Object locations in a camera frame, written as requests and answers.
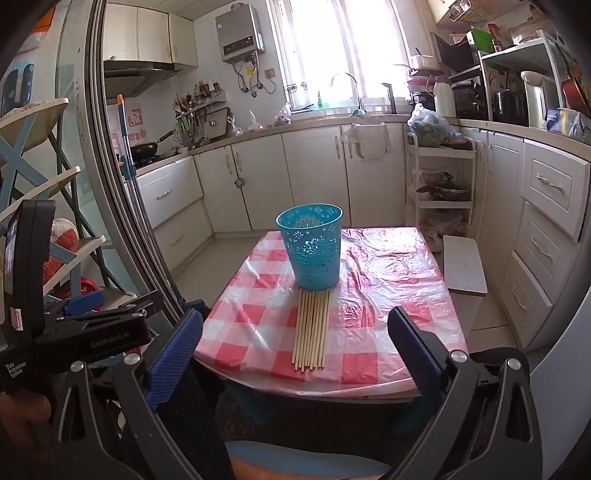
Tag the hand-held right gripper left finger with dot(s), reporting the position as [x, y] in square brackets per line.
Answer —
[175, 355]

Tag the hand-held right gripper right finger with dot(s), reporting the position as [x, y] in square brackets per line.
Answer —
[415, 355]

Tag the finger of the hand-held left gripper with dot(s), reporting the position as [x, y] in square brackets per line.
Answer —
[134, 304]
[85, 302]

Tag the row of wooden chopsticks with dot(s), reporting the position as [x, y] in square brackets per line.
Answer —
[311, 332]

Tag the blue perforated plastic basket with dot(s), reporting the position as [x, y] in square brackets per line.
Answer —
[311, 249]

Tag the person's left hand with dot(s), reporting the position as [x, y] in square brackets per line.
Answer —
[23, 415]

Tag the red white checked plastic tablecloth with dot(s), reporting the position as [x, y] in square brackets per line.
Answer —
[392, 295]

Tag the red mesh bag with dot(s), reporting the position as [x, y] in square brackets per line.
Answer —
[62, 240]

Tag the white stool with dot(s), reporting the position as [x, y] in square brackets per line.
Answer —
[464, 265]

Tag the metal mop with blue head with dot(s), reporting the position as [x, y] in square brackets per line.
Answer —
[129, 166]

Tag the black wok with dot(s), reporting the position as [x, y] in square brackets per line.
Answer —
[145, 150]

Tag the person's leg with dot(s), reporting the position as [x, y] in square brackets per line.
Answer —
[300, 467]

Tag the dark pot with lid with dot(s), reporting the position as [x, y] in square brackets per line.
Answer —
[445, 191]

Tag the white tiered storage trolley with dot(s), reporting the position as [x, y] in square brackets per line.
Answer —
[468, 184]

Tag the wooden folding shelf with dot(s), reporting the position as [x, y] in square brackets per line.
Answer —
[27, 124]

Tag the white base cabinets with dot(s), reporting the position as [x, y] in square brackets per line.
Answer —
[304, 175]

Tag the hanging white plastic bag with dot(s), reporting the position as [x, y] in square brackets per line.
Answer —
[369, 143]

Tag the range hood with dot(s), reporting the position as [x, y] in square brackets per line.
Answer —
[134, 76]

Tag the plastic bag of greens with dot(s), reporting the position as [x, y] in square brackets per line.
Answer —
[429, 127]

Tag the small dark faucet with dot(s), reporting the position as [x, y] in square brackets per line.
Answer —
[391, 99]

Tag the white thermos jug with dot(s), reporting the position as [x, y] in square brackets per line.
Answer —
[445, 99]

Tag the black kettle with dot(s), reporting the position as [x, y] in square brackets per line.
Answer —
[508, 108]

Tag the chrome curved faucet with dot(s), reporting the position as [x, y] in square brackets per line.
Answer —
[356, 87]

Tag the white electric water boiler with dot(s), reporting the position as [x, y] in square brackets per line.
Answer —
[538, 99]

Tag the stacked pots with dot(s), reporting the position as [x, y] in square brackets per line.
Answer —
[422, 69]

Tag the grey gas water heater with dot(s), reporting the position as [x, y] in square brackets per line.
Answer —
[240, 34]

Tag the black microwave oven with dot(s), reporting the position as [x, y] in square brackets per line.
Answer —
[455, 55]

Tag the red pan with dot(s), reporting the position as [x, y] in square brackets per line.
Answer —
[575, 97]

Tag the white countertop shelf rack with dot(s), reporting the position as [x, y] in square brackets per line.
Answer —
[517, 53]

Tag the kitchen window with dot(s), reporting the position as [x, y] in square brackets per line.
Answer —
[346, 41]

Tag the sliding door frame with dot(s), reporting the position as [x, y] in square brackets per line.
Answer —
[92, 138]

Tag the red paper wall decoration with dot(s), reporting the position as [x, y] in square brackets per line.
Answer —
[136, 122]

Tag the wall utensil rack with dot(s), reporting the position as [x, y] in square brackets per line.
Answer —
[198, 110]

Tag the white wall cabinets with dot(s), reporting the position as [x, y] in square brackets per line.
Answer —
[147, 34]

